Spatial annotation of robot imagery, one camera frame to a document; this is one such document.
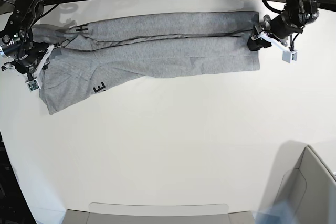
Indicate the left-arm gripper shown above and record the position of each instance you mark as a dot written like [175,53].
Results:
[280,28]

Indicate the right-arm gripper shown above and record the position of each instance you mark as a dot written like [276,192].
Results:
[34,60]

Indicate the grey T-shirt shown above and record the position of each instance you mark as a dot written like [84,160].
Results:
[97,56]

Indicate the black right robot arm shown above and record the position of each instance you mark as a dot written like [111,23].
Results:
[19,25]

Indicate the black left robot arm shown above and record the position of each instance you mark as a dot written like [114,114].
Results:
[293,18]

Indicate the beige plastic bin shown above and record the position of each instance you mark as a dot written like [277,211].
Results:
[312,186]

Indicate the grey front tray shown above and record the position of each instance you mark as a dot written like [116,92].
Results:
[114,213]

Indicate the blue translucent bag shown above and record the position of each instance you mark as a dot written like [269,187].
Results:
[281,212]

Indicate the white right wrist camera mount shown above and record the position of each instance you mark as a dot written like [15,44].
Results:
[16,50]

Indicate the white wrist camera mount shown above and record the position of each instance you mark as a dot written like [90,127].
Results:
[288,54]
[16,50]

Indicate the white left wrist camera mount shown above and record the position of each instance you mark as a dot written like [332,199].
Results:
[288,54]

